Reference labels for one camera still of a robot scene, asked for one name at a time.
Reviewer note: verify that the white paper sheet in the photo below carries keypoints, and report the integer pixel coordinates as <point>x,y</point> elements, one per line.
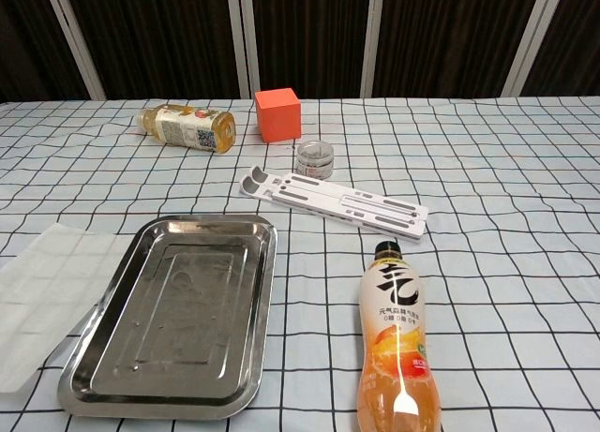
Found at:
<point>42,287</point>

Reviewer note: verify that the metal tray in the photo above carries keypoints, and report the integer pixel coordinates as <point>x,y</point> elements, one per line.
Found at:
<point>169,319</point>

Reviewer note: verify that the white folding stand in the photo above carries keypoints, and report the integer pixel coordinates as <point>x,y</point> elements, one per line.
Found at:
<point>328,200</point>

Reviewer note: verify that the small clear jar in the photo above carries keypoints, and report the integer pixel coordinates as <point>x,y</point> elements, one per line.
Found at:
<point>314,160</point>

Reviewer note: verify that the orange cube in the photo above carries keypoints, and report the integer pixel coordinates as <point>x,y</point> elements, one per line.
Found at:
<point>281,118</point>

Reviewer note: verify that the yellow tea bottle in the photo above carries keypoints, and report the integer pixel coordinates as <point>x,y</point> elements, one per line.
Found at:
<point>187,125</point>

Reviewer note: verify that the orange drink bottle black cap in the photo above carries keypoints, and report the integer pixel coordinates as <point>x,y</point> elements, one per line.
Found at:
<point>398,310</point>

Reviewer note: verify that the blue checkered tablecloth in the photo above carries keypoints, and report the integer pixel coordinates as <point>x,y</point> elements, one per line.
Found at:
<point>492,216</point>

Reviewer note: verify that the grey aluminium frame post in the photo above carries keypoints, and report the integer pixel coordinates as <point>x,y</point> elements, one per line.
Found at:
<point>375,38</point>
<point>77,38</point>
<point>244,38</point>
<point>535,38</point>

